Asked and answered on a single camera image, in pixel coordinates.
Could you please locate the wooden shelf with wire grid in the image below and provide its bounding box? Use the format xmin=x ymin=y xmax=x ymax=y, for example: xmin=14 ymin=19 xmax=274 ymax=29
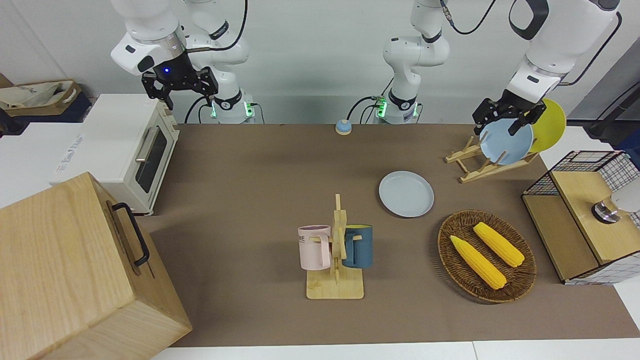
xmin=521 ymin=150 xmax=640 ymax=286

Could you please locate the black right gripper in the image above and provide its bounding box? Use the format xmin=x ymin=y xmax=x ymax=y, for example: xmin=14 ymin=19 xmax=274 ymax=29
xmin=141 ymin=50 xmax=220 ymax=111

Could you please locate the black right base cable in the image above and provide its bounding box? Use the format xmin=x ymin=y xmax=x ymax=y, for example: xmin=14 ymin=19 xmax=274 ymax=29
xmin=183 ymin=95 xmax=214 ymax=125

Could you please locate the yellow corn cob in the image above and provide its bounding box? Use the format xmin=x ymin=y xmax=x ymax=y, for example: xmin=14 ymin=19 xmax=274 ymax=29
xmin=473 ymin=222 xmax=526 ymax=269
xmin=450 ymin=235 xmax=508 ymax=291

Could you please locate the gray round plate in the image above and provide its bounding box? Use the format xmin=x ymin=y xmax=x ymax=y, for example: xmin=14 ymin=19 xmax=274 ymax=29
xmin=378 ymin=171 xmax=435 ymax=219

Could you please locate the black left base cable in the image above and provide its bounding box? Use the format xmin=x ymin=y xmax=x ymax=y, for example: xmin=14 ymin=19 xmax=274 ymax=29
xmin=346 ymin=75 xmax=397 ymax=125

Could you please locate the pink mug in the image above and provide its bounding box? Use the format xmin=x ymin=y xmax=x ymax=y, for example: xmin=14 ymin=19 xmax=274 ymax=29
xmin=297 ymin=225 xmax=333 ymax=272

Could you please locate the wooden mug rack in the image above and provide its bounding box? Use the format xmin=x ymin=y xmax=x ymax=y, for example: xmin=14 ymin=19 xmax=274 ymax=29
xmin=306 ymin=194 xmax=365 ymax=301

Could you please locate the white toaster oven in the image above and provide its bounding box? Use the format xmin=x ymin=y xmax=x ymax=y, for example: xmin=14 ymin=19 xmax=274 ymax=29
xmin=48 ymin=93 xmax=181 ymax=217

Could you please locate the light blue plate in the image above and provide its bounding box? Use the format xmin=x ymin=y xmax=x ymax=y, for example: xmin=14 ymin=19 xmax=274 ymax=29
xmin=479 ymin=118 xmax=535 ymax=167

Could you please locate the yellow plate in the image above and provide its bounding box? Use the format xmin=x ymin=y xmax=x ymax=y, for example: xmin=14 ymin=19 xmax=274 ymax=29
xmin=527 ymin=98 xmax=568 ymax=154

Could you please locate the brown table mat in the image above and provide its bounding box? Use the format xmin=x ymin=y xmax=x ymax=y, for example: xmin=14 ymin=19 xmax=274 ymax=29
xmin=136 ymin=122 xmax=640 ymax=349

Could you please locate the large wooden box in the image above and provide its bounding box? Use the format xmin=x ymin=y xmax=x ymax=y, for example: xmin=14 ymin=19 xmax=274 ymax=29
xmin=0 ymin=171 xmax=194 ymax=360

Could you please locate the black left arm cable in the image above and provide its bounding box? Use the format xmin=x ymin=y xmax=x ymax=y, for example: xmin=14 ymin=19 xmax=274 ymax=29
xmin=439 ymin=0 xmax=497 ymax=36

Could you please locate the dark blue mug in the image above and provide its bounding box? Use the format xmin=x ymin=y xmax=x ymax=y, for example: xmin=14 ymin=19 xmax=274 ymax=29
xmin=341 ymin=224 xmax=374 ymax=270

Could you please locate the wooden plate rack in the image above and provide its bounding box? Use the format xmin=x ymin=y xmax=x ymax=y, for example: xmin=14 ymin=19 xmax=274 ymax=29
xmin=444 ymin=136 xmax=540 ymax=184

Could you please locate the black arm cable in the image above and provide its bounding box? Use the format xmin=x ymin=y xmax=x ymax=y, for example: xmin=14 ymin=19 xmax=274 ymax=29
xmin=439 ymin=0 xmax=497 ymax=36
xmin=186 ymin=0 xmax=249 ymax=53

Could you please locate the white silver cylindrical device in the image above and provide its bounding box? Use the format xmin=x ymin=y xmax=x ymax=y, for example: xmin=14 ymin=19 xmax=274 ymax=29
xmin=592 ymin=182 xmax=640 ymax=224

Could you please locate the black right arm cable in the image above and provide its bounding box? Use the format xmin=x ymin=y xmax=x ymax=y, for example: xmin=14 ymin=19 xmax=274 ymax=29
xmin=186 ymin=0 xmax=249 ymax=53

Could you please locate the brown wicker basket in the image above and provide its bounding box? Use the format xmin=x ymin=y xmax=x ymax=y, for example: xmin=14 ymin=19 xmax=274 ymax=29
xmin=437 ymin=209 xmax=538 ymax=304

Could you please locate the black base cable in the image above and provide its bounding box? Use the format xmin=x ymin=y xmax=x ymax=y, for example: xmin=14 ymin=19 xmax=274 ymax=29
xmin=346 ymin=75 xmax=397 ymax=125
xmin=183 ymin=95 xmax=214 ymax=125

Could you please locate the black box handle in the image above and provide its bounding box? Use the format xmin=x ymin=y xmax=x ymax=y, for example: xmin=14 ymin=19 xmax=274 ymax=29
xmin=111 ymin=202 xmax=151 ymax=268

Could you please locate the white bag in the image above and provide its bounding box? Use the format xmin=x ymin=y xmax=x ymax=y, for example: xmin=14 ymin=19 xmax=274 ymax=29
xmin=0 ymin=82 xmax=65 ymax=109

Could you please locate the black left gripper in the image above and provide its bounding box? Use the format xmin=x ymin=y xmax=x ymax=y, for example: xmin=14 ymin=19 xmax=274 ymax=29
xmin=472 ymin=90 xmax=547 ymax=137

